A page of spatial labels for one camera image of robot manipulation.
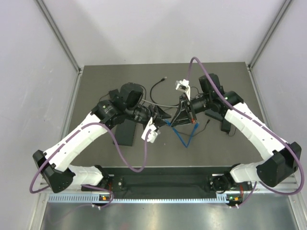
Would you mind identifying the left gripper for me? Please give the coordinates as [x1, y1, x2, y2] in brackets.
[126, 104, 171, 130]

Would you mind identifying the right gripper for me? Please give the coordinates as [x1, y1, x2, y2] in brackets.
[170, 93, 212, 127]

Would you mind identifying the blue ethernet cable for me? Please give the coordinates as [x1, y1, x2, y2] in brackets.
[165, 119, 200, 149]

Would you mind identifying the grey ethernet cable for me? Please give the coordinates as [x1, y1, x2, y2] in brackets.
[141, 99, 179, 107]

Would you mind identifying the black network switch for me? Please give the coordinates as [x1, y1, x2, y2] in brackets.
[115, 119, 137, 147]
[205, 109, 224, 122]

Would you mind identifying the black power adapter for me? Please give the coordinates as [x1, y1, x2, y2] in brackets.
[221, 119, 231, 134]
[108, 89, 119, 99]

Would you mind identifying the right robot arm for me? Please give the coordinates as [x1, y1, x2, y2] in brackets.
[171, 74, 304, 191]

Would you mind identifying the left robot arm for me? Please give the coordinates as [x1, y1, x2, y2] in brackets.
[33, 82, 171, 193]

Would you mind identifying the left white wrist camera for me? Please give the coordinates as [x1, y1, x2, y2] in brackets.
[141, 117, 160, 143]

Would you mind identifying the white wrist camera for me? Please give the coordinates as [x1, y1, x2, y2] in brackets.
[141, 117, 160, 143]
[175, 79, 191, 101]

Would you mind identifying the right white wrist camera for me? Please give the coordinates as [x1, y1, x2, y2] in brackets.
[175, 79, 191, 101]

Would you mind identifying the black ethernet cable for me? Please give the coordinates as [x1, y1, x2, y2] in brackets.
[150, 76, 167, 104]

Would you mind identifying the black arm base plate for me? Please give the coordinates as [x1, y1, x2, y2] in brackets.
[81, 166, 254, 194]

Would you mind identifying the slotted grey cable duct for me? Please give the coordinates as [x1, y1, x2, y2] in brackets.
[48, 193, 240, 204]

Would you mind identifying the aluminium front frame rail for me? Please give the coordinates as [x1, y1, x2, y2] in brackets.
[37, 174, 302, 195]

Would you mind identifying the right aluminium frame post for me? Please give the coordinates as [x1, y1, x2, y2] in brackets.
[247, 0, 294, 71]

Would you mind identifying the aluminium frame post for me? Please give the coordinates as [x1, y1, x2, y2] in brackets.
[247, 0, 294, 71]
[34, 0, 81, 73]

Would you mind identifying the left aluminium frame post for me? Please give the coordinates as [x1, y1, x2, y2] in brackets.
[34, 0, 81, 73]

